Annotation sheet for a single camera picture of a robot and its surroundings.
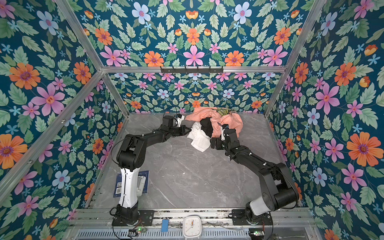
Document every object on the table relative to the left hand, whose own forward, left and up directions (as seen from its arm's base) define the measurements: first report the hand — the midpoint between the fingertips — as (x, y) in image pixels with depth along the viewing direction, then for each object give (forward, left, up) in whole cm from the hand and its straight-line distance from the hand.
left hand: (193, 126), depth 98 cm
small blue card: (-54, +16, -11) cm, 57 cm away
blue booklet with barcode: (-35, +44, -10) cm, 57 cm away
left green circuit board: (-55, +28, -10) cm, 62 cm away
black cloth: (+1, -9, -3) cm, 10 cm away
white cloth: (-6, -5, -8) cm, 12 cm away
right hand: (-12, -15, +1) cm, 19 cm away
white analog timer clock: (-56, +2, -7) cm, 56 cm away
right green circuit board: (-59, -29, -11) cm, 67 cm away
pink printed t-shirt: (+7, -29, -4) cm, 30 cm away
